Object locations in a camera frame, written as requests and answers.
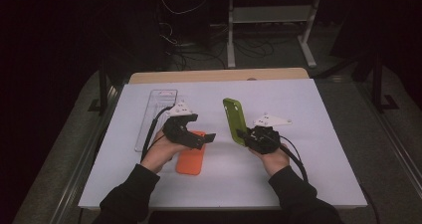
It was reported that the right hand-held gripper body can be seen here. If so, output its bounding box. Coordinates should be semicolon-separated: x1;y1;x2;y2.
246;112;293;155

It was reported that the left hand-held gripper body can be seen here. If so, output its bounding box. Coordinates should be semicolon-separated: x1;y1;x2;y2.
162;101;205;150

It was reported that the green phone case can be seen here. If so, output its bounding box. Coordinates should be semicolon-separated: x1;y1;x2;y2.
222;98;249;147

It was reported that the orange phone case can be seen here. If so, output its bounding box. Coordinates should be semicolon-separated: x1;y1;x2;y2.
175;129;207;176

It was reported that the clear plastic rack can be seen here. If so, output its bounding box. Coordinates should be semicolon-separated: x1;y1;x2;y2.
133;89;179;153

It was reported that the person's right hand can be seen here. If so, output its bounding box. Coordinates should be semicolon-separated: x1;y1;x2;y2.
248;143;291;177

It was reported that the person's left hand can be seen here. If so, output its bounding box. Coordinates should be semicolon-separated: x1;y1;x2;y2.
140;127;187;174

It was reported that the wooden table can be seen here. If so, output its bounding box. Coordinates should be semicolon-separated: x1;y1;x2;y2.
128;67;311;85

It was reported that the black metal stand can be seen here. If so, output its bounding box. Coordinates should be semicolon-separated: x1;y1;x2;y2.
371;51;400;114
88;58;112;116

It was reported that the right hand-held gripper black cable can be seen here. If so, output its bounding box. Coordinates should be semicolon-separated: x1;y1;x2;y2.
278;135;310;184

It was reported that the bundle of black floor cables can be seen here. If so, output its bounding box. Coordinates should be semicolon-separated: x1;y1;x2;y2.
158;21;277;71

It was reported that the aluminium rail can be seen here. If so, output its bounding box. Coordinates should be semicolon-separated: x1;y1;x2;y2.
357;81;422;189
49;84;124;224

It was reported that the white hanging cable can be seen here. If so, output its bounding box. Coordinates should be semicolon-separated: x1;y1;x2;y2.
160;0;209;17

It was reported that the white metal desk frame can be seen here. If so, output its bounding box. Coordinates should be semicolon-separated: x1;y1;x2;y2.
227;0;322;69

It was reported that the black cable beside table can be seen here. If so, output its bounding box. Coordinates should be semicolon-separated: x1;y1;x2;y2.
359;184;380;224

